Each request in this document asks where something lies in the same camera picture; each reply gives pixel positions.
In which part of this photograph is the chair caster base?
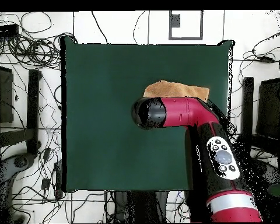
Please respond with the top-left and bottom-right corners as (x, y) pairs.
(256, 159), (280, 186)
(0, 152), (36, 187)

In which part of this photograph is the black box unit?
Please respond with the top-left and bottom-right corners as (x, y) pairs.
(0, 64), (14, 124)

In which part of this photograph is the orange terry towel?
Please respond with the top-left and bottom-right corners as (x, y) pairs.
(143, 79), (210, 103)

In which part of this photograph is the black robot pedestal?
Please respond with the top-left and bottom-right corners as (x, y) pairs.
(114, 190), (169, 223)

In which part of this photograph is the black frame stand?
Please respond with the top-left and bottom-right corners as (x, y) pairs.
(239, 76), (280, 159)
(0, 69), (42, 156)

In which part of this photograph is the black power strip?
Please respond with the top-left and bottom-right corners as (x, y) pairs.
(0, 23), (20, 38)
(54, 161), (63, 199)

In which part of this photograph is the black cable coil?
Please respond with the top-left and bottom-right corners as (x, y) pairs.
(0, 32), (78, 71)

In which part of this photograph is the grey square floor frame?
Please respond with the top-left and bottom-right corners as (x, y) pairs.
(168, 10), (204, 41)

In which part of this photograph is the black flat panel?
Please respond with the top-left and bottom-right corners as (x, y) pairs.
(255, 78), (280, 141)

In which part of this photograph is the dark green table cloth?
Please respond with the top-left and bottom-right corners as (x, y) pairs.
(64, 37), (234, 193)

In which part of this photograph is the dark grey square block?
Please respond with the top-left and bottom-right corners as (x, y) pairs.
(170, 13), (181, 28)

